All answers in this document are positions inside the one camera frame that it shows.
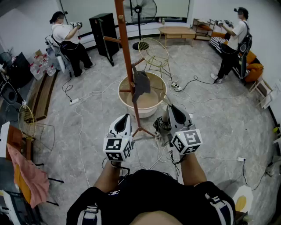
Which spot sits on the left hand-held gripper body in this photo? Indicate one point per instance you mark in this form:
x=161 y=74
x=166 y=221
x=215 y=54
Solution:
x=114 y=145

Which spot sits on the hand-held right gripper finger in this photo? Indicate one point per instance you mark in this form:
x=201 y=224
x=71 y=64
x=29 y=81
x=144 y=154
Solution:
x=172 y=123
x=186 y=122

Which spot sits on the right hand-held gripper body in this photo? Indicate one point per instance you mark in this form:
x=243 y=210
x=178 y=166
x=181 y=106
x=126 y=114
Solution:
x=186 y=140

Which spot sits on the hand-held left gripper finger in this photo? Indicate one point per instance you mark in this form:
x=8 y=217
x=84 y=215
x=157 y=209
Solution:
x=129 y=126
x=114 y=126

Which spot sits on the brown wooden rack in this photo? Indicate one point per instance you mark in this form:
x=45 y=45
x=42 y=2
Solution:
x=126 y=44

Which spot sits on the person's left forearm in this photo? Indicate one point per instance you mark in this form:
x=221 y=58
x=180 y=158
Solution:
x=109 y=175

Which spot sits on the person's right forearm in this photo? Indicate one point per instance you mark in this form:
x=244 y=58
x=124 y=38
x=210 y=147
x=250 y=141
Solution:
x=193 y=169

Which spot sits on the metal shelf rack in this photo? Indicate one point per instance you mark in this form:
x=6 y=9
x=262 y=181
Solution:
x=203 y=27

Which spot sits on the round beige tub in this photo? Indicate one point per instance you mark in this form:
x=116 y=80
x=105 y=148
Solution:
x=149 y=103

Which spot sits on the white power strip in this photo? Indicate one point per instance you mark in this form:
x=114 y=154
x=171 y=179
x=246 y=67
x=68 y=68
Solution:
x=74 y=101
x=176 y=86
x=241 y=159

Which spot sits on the grey cloth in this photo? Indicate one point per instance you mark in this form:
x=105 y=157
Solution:
x=142 y=84

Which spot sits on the person's black shirt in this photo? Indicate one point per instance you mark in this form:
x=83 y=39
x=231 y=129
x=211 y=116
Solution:
x=153 y=193

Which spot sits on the low wooden bench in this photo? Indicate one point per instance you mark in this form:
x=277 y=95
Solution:
x=41 y=94

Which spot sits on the white and yellow floor object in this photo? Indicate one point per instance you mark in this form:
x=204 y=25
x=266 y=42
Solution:
x=242 y=197

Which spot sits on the white stool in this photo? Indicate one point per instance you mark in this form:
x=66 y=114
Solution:
x=262 y=90

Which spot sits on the sofa with orange cushions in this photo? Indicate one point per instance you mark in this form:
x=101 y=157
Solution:
x=254 y=68

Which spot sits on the pink cloth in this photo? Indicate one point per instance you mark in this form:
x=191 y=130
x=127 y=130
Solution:
x=33 y=178

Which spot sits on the wooden coffee table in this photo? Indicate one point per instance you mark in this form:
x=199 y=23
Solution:
x=176 y=30

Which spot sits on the group of plastic water bottles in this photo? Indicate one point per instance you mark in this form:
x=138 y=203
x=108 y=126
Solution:
x=44 y=66

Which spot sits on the black cabinet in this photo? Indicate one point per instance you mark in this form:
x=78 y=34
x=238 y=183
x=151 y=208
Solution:
x=103 y=33

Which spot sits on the black bag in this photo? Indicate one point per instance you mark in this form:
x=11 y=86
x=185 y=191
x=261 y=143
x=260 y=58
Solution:
x=19 y=70

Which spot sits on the black standing fan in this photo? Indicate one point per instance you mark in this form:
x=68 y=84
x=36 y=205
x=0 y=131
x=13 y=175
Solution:
x=140 y=11

